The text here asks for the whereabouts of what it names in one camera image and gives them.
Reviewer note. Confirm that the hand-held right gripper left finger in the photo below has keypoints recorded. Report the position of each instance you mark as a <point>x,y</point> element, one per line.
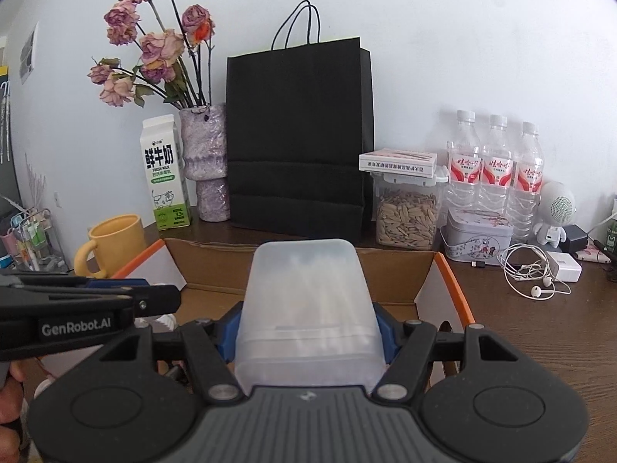
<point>226,342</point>

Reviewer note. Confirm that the translucent plastic swab container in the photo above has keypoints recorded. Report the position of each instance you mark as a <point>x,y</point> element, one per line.
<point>308,308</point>

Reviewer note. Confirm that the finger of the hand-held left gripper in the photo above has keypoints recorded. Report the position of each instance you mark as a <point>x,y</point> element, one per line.
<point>154,299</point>
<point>120,282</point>

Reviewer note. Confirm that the black paper bag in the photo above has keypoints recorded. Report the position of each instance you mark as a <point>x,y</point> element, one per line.
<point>299,130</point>

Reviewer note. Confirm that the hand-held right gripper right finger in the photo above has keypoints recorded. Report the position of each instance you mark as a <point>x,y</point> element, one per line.
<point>387,335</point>

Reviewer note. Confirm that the clear water bottle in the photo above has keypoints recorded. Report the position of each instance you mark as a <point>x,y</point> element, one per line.
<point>464,164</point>
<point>526,176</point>
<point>496,169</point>

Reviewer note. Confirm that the pale pink feather stalks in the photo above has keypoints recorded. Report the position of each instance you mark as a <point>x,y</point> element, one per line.
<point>36,188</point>

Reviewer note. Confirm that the pink floral case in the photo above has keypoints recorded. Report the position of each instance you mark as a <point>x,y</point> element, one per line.
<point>593,253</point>

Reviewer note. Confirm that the purple speckled vase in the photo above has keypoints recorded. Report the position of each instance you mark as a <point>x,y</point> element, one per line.
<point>205,154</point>

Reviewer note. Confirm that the printed tin box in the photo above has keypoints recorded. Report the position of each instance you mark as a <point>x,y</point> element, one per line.
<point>475,241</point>

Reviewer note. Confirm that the small green bottle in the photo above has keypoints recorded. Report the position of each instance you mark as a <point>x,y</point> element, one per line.
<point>611,236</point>

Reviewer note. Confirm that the white wall socket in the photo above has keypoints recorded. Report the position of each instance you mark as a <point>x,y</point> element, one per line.
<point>57,200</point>

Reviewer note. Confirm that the wall paper notice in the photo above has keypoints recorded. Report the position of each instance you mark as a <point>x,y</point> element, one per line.
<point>29,55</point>

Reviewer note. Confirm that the person's left hand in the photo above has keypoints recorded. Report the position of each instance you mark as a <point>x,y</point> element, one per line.
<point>12,400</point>

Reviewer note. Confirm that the white earphones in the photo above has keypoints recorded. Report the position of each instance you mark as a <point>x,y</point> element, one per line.
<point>536,292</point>

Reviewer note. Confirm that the yellow mug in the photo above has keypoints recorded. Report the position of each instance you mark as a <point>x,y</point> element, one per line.
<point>115,241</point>

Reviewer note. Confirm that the flat white box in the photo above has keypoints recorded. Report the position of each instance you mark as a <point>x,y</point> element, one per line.
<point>397,160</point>

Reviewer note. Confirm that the dried pink rose bouquet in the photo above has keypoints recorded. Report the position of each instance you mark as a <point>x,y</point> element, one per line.
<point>161,46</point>

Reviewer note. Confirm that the red cardboard box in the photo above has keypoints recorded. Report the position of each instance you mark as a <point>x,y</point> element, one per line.
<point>207,265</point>

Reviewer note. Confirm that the clear seed container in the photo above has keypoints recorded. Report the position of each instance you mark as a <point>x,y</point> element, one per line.
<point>407,217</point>

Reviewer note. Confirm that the white robot speaker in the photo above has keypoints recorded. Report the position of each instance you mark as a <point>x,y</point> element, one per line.
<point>559,202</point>

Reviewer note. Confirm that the white charger block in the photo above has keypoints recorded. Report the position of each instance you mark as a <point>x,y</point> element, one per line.
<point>564,266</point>

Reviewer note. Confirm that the grey cabinet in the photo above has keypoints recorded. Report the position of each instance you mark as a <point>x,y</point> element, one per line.
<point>7,188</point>

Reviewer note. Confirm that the white green milk carton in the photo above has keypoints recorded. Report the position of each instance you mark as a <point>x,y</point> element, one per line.
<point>164,173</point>

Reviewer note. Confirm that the black power adapter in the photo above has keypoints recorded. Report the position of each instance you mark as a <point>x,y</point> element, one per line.
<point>576,238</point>

